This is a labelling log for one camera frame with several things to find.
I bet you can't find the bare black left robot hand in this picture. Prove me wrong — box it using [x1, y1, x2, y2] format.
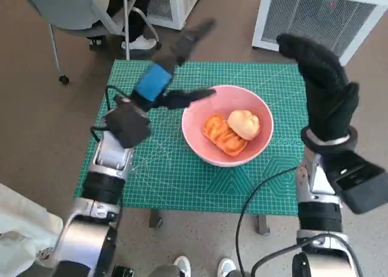
[133, 18, 218, 112]

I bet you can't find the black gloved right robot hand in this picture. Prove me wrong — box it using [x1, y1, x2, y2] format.
[276, 33, 361, 143]

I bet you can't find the pink bowl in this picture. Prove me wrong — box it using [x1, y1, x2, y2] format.
[181, 85, 275, 168]

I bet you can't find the braided toy bread loaf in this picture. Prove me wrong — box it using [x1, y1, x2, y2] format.
[202, 113, 248, 156]

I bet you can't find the round toy bread bun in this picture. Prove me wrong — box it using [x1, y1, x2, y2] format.
[227, 109, 261, 141]

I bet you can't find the person seated on chair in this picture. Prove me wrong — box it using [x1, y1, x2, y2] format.
[87, 0, 160, 52]

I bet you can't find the large white grille appliance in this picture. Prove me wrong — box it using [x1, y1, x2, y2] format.
[251, 0, 388, 66]

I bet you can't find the small white grille appliance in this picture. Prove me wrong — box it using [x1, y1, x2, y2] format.
[145, 0, 207, 30]

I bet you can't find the green cutting mat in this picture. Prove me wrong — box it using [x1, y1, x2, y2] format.
[81, 60, 307, 215]

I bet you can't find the grey office chair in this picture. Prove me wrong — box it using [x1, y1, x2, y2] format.
[15, 0, 158, 84]

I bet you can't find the white shoe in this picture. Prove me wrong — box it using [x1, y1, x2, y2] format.
[217, 257, 236, 277]
[173, 255, 192, 277]

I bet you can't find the grey robot waist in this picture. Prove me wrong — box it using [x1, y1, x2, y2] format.
[150, 264, 182, 277]

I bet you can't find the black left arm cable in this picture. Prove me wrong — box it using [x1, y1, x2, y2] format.
[90, 84, 134, 143]

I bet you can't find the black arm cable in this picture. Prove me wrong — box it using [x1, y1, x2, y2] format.
[90, 84, 134, 143]
[250, 233, 363, 277]

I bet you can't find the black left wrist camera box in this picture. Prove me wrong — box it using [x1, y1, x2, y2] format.
[104, 96, 151, 149]

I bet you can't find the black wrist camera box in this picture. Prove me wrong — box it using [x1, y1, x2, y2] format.
[321, 151, 388, 215]
[104, 96, 151, 149]

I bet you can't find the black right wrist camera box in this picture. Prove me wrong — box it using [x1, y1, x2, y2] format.
[321, 151, 388, 215]

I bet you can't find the metal table leg bracket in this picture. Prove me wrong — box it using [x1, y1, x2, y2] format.
[149, 209, 164, 229]
[256, 213, 271, 236]

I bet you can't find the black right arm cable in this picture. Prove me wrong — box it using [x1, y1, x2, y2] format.
[250, 233, 363, 277]

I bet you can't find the long black cable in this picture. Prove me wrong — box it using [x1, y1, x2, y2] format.
[235, 167, 299, 277]

